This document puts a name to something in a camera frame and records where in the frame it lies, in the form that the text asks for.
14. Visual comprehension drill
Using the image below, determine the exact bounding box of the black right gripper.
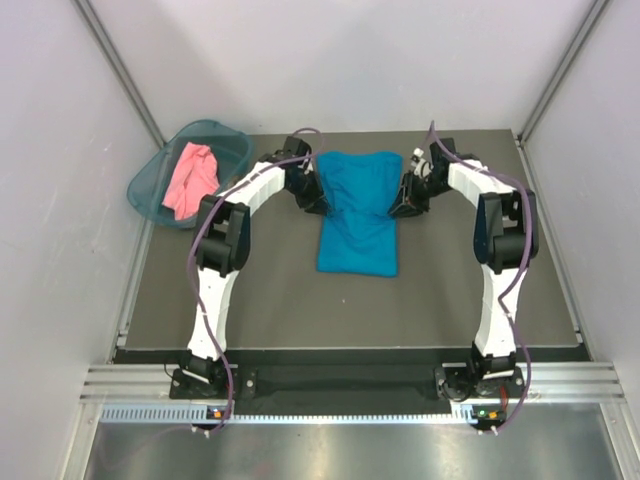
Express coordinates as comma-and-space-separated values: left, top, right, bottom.
388, 170, 452, 220

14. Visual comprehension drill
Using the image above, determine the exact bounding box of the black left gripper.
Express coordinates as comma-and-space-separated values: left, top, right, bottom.
285, 168, 331, 215

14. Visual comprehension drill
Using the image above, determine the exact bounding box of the blue t shirt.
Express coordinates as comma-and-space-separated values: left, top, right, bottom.
316, 151, 403, 278

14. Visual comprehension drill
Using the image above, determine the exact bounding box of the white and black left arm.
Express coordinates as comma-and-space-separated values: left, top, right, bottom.
187, 155, 320, 397

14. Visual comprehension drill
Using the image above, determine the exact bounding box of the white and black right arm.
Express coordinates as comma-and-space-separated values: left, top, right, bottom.
389, 149, 538, 396

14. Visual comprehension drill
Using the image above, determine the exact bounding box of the pink t shirt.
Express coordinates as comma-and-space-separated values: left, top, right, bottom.
162, 142, 220, 221

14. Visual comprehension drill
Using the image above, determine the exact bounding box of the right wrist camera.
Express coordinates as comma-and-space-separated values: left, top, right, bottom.
408, 143, 450, 183

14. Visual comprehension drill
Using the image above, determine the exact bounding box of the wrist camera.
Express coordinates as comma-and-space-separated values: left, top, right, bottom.
408, 143, 450, 183
276, 135, 313, 171

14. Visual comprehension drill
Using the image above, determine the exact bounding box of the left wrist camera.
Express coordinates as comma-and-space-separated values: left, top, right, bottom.
276, 135, 313, 171

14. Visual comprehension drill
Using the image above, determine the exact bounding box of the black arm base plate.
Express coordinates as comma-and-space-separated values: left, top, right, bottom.
164, 348, 524, 415

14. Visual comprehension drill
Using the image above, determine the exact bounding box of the right aluminium frame post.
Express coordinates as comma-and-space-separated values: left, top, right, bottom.
516, 0, 612, 145

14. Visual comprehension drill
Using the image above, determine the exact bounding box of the aluminium frame post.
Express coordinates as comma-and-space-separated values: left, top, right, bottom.
71, 0, 166, 148
516, 0, 612, 145

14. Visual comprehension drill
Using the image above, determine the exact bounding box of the aluminium front rail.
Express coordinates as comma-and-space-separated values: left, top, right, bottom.
80, 362, 625, 403

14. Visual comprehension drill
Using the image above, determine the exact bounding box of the left aluminium frame post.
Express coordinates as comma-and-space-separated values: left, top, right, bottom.
71, 0, 166, 148

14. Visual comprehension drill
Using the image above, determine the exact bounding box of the slotted grey cable duct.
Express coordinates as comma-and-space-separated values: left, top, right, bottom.
100, 404, 499, 425

